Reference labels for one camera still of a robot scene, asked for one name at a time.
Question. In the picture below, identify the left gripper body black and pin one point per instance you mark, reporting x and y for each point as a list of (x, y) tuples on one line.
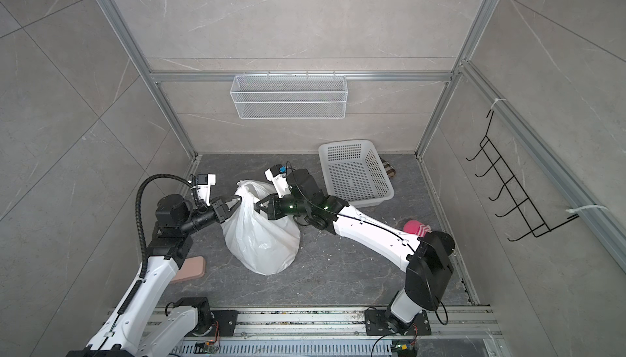
[(204, 218)]

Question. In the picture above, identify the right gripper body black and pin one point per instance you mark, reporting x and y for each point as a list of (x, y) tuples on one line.
[(290, 206)]

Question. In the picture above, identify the white plastic bag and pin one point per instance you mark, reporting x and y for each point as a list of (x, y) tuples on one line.
[(263, 246)]

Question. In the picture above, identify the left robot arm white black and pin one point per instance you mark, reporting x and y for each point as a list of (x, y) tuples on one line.
[(123, 332)]

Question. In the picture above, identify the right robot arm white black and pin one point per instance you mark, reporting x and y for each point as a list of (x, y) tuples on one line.
[(425, 260)]

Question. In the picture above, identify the pink rectangular block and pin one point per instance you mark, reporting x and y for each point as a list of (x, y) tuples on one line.
[(192, 269)]

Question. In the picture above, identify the white perforated plastic tray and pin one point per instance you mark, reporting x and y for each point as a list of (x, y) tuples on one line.
[(353, 171)]

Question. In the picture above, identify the brown striped small object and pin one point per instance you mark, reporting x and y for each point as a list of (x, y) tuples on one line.
[(390, 170)]

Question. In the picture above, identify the pink striped doll black hair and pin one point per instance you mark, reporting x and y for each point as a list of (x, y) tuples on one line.
[(416, 228)]

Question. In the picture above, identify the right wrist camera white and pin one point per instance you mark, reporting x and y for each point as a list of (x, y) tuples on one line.
[(277, 176)]

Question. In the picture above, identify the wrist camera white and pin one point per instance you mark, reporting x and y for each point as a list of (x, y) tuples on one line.
[(277, 176), (201, 188)]

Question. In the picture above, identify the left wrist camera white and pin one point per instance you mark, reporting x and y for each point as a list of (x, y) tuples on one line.
[(201, 188)]

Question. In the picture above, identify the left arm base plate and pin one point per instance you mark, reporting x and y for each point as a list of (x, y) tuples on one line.
[(221, 323)]

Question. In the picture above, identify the white wire mesh wall basket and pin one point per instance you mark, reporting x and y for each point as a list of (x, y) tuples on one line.
[(265, 97)]

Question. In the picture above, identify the aluminium mounting rail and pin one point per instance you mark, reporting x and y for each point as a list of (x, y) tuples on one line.
[(340, 331)]

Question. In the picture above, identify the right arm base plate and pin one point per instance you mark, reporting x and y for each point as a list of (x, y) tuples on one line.
[(380, 322)]

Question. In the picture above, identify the black wire hook rack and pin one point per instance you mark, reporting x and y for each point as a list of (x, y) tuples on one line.
[(510, 185)]

